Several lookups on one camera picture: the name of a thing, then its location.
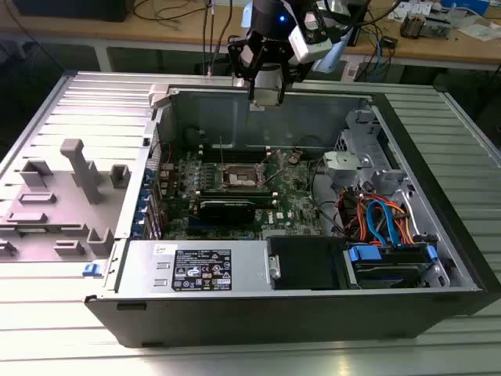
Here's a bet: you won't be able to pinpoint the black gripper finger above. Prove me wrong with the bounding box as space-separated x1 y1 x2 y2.
228 30 264 103
269 41 314 106

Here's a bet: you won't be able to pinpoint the silver CPU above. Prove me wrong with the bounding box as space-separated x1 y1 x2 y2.
254 89 283 107

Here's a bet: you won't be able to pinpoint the metal socket cover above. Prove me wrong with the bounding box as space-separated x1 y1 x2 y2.
256 148 286 185

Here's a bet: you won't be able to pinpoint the black RAM slot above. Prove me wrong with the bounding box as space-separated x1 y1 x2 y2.
198 144 272 153
198 152 272 162

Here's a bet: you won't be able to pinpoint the CPU socket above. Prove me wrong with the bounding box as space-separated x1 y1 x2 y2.
219 162 267 192

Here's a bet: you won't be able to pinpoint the green motherboard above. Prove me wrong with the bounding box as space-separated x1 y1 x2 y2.
158 146 326 240

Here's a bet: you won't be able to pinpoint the small metal heatsink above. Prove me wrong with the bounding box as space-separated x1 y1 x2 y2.
399 11 426 39

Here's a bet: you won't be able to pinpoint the black graphics card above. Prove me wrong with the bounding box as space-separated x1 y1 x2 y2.
198 198 256 226

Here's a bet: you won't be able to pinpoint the wooden workbench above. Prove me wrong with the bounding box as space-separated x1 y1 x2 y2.
0 0 501 74

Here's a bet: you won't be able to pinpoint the green circuit board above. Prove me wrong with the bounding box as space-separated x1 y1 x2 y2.
424 14 451 40

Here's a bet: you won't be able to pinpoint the black monitor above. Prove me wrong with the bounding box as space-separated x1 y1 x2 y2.
13 0 130 23

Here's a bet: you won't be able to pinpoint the white paper sheets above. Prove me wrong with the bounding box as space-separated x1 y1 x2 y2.
456 22 501 42

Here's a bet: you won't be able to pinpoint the hard disk in blue carrier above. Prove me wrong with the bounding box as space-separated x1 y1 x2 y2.
343 242 439 291

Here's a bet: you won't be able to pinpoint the silver power supply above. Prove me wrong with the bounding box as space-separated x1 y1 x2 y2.
116 238 273 294

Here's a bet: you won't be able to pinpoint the black and silver PC case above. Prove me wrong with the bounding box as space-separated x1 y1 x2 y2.
84 80 501 349

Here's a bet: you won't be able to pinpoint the grey parts rack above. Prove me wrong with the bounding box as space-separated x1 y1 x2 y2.
0 138 132 263

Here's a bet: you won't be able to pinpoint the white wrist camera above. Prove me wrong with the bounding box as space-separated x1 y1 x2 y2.
288 13 333 63

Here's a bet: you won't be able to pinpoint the grey metal bracket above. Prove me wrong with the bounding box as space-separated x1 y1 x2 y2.
323 150 369 185

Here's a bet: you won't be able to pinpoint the blue flat wire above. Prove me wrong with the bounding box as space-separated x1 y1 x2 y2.
366 199 400 248

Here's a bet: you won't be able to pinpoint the orange wire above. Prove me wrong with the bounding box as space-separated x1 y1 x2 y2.
336 187 416 247

